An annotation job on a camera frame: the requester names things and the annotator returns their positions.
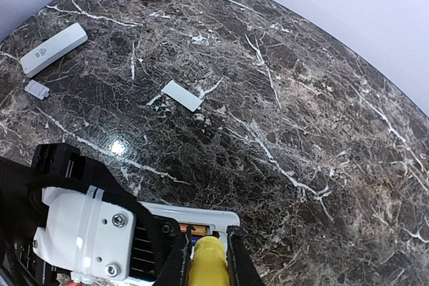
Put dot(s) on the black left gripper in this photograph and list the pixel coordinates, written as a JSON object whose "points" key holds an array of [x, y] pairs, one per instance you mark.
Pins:
{"points": [[62, 166]]}

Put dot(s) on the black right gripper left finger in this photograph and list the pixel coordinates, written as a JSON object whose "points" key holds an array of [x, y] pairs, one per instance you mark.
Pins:
{"points": [[176, 270]]}

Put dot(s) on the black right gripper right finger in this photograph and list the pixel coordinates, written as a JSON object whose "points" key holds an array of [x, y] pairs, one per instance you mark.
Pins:
{"points": [[241, 269]]}

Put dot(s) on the yellow handled screwdriver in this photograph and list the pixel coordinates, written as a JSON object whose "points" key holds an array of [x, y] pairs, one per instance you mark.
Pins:
{"points": [[209, 264]]}

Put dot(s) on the white remote with barcode label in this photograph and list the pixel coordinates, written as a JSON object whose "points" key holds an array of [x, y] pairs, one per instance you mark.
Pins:
{"points": [[217, 222]]}

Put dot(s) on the grey battery cover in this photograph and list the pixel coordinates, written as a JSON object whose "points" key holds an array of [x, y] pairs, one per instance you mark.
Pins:
{"points": [[182, 96]]}

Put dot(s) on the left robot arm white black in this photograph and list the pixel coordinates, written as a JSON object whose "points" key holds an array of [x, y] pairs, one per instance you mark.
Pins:
{"points": [[22, 211]]}

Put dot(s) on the plain white slim remote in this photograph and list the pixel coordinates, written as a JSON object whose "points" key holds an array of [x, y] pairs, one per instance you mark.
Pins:
{"points": [[53, 49]]}

